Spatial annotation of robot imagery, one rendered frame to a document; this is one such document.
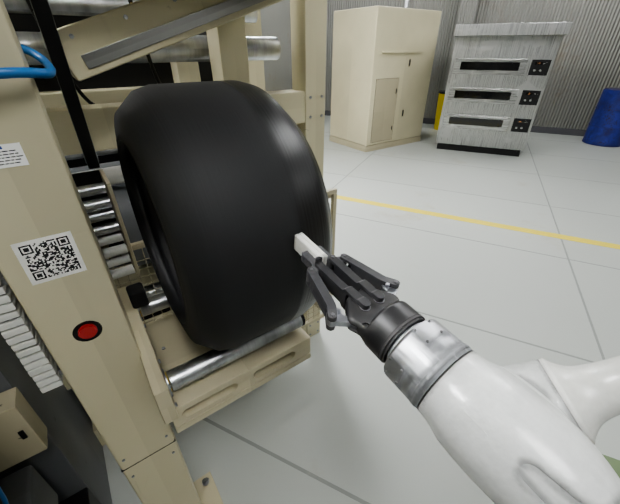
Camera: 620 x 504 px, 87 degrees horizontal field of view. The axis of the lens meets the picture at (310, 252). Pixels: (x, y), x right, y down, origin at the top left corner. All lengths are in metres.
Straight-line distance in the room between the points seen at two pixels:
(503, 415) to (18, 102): 0.65
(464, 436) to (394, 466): 1.33
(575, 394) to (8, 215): 0.77
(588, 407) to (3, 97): 0.79
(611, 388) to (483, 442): 0.21
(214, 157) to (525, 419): 0.48
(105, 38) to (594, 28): 8.24
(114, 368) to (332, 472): 1.09
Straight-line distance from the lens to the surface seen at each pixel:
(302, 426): 1.74
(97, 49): 0.99
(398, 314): 0.40
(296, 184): 0.55
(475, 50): 6.21
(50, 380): 0.82
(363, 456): 1.69
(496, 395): 0.37
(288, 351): 0.86
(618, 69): 8.76
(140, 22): 1.01
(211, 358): 0.79
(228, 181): 0.51
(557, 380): 0.51
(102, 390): 0.85
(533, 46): 6.26
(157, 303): 0.99
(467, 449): 0.37
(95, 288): 0.69
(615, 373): 0.53
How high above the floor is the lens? 1.50
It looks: 32 degrees down
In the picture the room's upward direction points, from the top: straight up
